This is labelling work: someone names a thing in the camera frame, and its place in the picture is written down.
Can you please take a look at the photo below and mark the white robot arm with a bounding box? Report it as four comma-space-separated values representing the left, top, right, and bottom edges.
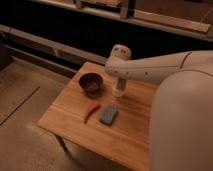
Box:
105, 44, 213, 171

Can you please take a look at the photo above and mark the white ceramic cup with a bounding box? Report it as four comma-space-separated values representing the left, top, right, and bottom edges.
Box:
112, 80, 125, 98

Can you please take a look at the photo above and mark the blue-grey eraser block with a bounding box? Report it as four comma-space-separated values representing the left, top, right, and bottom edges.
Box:
99, 105, 118, 125

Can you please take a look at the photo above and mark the dark brown ceramic bowl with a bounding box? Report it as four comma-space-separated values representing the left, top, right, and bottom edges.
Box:
79, 73, 103, 92

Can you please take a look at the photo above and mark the red chili pepper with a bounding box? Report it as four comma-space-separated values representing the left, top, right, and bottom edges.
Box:
84, 102, 101, 123

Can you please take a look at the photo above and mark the wooden table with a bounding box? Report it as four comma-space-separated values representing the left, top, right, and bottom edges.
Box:
38, 62, 157, 171

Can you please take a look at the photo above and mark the wooden shelf rail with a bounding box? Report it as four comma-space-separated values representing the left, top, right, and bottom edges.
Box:
0, 24, 107, 65

